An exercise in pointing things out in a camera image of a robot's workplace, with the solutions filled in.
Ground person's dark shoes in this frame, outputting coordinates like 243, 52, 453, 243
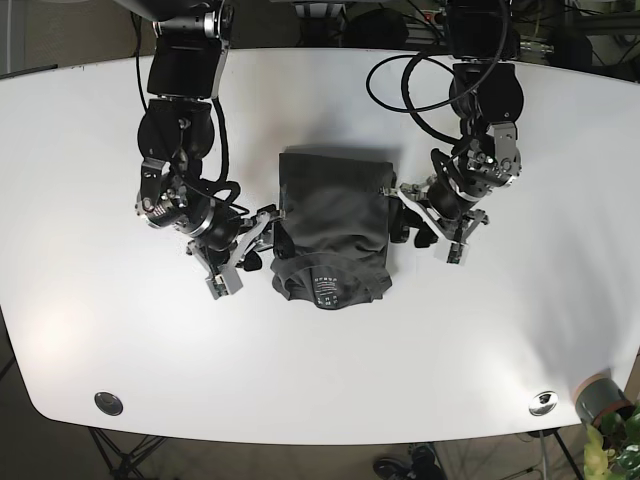
372, 442, 447, 480

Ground dark grey T-shirt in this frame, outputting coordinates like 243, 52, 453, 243
271, 152, 396, 311

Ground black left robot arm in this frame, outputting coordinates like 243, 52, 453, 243
383, 1, 524, 265

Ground metal table grommet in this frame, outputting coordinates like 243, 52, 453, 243
94, 391, 124, 416
528, 391, 558, 417

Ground left metal table grommet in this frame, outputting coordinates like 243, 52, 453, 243
94, 391, 124, 416

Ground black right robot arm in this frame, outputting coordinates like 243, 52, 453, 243
122, 1, 284, 299

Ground right metal table grommet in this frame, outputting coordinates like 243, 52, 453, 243
528, 391, 558, 417

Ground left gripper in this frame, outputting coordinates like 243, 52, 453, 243
398, 135, 522, 265

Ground green potted plant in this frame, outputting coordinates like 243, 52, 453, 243
583, 405, 639, 480

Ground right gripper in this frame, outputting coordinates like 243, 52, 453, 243
136, 160, 284, 299

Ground grey plant pot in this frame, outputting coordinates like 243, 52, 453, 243
572, 373, 635, 429

